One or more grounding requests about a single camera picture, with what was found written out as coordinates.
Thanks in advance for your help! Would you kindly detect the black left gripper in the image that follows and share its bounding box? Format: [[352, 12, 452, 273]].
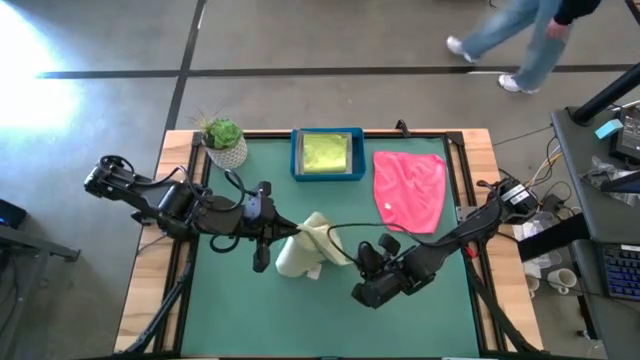
[[242, 180, 305, 275]]

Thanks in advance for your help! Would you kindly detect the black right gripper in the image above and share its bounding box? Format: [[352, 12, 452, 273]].
[[351, 232, 417, 311]]

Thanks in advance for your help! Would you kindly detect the pale green teal-edged towel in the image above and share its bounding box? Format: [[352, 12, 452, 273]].
[[274, 210, 354, 280]]

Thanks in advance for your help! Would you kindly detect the lime green microfiber towel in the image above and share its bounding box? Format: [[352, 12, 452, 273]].
[[301, 132, 350, 175]]

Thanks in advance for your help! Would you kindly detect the pink microfiber towel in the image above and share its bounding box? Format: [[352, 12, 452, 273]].
[[372, 150, 448, 235]]

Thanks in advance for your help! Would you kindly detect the green table mat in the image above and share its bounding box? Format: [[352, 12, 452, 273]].
[[180, 137, 482, 359]]

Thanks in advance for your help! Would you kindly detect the blue plastic bin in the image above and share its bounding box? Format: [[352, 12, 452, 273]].
[[289, 126, 367, 183]]

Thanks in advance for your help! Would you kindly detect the succulent in patterned white pot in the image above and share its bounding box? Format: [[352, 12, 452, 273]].
[[192, 112, 250, 170]]

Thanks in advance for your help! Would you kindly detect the black flat bar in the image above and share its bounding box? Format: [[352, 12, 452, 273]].
[[516, 213, 592, 263]]

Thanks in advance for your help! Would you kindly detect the white mug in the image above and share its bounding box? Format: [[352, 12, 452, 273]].
[[546, 267, 578, 296]]

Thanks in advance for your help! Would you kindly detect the black power adapter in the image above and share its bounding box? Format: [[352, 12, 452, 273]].
[[541, 193, 567, 215]]

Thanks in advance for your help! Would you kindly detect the grey side desk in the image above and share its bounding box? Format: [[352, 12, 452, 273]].
[[549, 104, 640, 360]]

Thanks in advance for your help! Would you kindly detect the black keyboard blue backlight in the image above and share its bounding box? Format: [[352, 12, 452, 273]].
[[601, 243, 640, 302]]

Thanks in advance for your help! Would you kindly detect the black furniture base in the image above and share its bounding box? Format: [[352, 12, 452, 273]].
[[0, 198, 82, 360]]

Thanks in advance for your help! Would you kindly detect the clear plastic bag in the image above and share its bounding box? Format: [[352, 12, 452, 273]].
[[579, 155, 640, 209]]

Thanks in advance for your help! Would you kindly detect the black box blue light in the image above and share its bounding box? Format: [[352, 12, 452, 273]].
[[0, 198, 29, 231]]

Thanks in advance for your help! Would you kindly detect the light blue small box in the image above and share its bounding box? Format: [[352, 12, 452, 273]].
[[593, 118, 624, 141]]

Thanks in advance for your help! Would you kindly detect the person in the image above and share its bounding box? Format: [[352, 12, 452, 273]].
[[445, 0, 604, 96]]

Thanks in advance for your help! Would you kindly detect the black electronic device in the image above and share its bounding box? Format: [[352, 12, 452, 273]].
[[608, 105, 640, 165]]

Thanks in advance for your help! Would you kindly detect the black pole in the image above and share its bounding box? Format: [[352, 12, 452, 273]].
[[571, 62, 640, 127]]

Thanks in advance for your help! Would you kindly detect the person's hand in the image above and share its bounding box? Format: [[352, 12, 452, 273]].
[[546, 18, 571, 40]]

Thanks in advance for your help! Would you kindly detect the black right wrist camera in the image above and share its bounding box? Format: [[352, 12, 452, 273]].
[[356, 240, 385, 275]]

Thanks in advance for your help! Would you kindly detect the black left camera cable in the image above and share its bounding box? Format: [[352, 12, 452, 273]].
[[222, 167, 250, 204]]

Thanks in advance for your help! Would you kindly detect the black camera cable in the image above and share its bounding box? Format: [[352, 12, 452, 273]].
[[222, 167, 250, 204], [326, 222, 454, 266]]

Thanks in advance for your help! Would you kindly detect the black right camera cable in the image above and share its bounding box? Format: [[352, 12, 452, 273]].
[[326, 222, 454, 266]]

